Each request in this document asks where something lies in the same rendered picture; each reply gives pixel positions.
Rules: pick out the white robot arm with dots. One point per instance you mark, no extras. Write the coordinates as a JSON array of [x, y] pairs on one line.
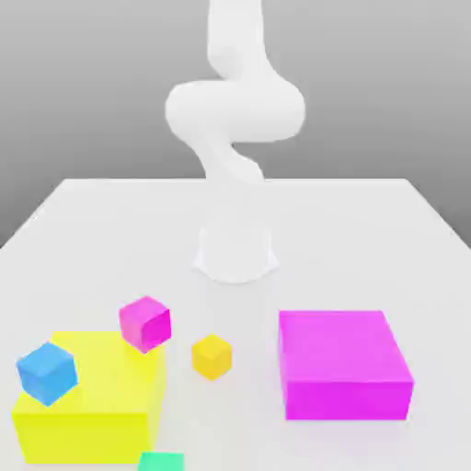
[[235, 110]]

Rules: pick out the small orange cube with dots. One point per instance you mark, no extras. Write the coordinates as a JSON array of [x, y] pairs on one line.
[[211, 356]]

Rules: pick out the small magenta cube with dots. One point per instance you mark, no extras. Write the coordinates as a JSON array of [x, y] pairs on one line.
[[144, 323]]

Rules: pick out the small blue cube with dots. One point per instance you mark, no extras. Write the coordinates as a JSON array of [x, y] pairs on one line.
[[47, 373]]

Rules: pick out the small green cube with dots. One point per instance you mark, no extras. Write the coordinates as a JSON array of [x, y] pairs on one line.
[[161, 462]]

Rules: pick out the large magenta box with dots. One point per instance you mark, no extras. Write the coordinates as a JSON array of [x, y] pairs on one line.
[[342, 353]]

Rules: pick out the large yellow box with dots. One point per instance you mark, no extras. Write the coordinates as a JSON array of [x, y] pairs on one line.
[[95, 404]]

